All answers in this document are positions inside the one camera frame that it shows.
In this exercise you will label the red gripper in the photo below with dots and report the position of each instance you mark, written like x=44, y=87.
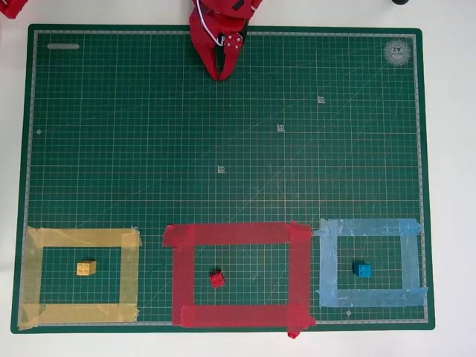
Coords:
x=205, y=36

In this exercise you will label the red leader arm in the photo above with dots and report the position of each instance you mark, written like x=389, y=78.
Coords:
x=13, y=7

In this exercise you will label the red cube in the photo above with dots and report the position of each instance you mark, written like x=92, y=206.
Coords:
x=217, y=279

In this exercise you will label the yellow cube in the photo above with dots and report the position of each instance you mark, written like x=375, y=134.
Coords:
x=86, y=268

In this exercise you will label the blue cube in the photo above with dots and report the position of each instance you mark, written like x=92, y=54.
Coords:
x=362, y=269

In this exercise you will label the red tape square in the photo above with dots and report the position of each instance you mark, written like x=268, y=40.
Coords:
x=241, y=316

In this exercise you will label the blue tape square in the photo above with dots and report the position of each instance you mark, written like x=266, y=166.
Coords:
x=372, y=297

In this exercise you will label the yellow tape square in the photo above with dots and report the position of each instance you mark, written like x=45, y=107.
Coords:
x=82, y=314

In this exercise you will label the green cutting mat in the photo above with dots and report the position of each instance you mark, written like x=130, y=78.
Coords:
x=111, y=148

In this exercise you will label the small black knob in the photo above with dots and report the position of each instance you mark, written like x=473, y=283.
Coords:
x=400, y=2

